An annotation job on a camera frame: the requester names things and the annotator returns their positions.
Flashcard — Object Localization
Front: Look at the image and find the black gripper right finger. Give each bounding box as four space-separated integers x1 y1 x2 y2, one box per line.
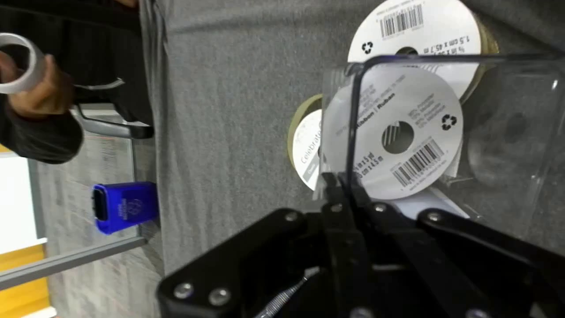
354 189 488 318

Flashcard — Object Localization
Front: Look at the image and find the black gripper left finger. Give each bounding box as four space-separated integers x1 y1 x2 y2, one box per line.
321 173 386 318

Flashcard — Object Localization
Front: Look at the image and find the white ribbon spool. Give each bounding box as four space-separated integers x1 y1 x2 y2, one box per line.
345 0 501 104
319 64 465 202

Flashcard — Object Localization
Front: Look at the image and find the gold ribbon spool right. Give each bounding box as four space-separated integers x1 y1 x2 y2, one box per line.
285 94 322 191

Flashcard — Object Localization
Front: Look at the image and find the grey table cloth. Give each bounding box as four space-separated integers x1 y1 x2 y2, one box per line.
137 0 565 279

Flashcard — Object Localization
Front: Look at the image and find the blue box on floor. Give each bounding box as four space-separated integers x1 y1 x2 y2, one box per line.
91 182 158 235

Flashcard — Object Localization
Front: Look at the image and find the black tape dispenser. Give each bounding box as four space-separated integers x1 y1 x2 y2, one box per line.
0 9 153 165

